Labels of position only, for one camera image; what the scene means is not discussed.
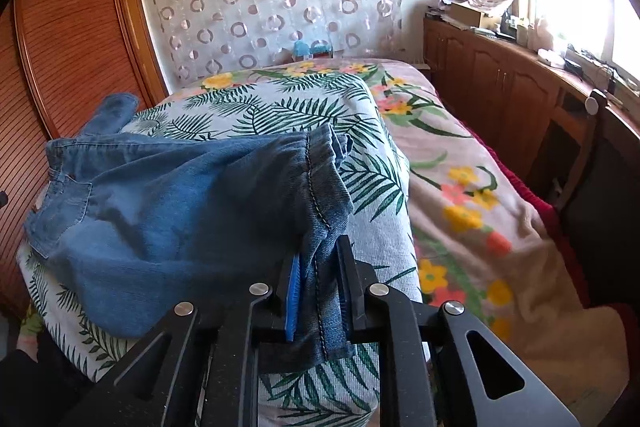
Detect blue denim jeans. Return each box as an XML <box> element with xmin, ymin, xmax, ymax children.
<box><xmin>25</xmin><ymin>93</ymin><xmax>352</xmax><ymax>373</ymax></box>

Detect floral pink blanket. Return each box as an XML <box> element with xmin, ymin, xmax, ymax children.
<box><xmin>148</xmin><ymin>60</ymin><xmax>629</xmax><ymax>426</ymax></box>

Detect blue item behind bed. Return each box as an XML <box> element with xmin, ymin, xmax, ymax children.
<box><xmin>292</xmin><ymin>40</ymin><xmax>333</xmax><ymax>61</ymax></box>

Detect long wooden cabinet desk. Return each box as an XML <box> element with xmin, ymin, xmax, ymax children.
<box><xmin>422</xmin><ymin>16</ymin><xmax>640</xmax><ymax>188</ymax></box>

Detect wooden chair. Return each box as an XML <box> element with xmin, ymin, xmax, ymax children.
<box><xmin>554</xmin><ymin>89</ymin><xmax>608</xmax><ymax>212</ymax></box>

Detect cardboard box on desk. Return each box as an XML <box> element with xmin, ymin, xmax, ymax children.
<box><xmin>447</xmin><ymin>2</ymin><xmax>501</xmax><ymax>30</ymax></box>

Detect pink figurine on desk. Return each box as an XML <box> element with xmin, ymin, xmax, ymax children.
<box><xmin>527</xmin><ymin>18</ymin><xmax>553</xmax><ymax>52</ymax></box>

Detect brown wooden wardrobe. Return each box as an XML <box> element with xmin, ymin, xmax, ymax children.
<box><xmin>0</xmin><ymin>0</ymin><xmax>168</xmax><ymax>317</ymax></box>

